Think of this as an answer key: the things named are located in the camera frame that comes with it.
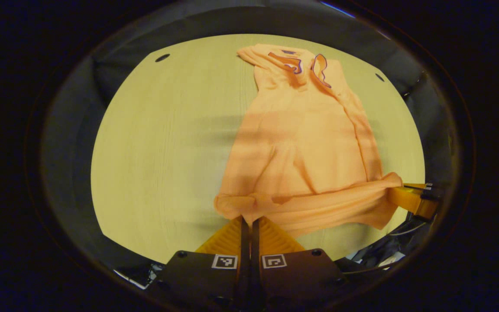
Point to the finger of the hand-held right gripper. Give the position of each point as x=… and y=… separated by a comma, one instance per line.
x=414, y=201

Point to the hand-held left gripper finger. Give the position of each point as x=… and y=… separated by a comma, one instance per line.
x=244, y=260
x=254, y=260

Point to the orange T-shirt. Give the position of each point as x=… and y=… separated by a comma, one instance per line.
x=301, y=143

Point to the black backdrop cloth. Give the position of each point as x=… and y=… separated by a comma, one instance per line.
x=275, y=24

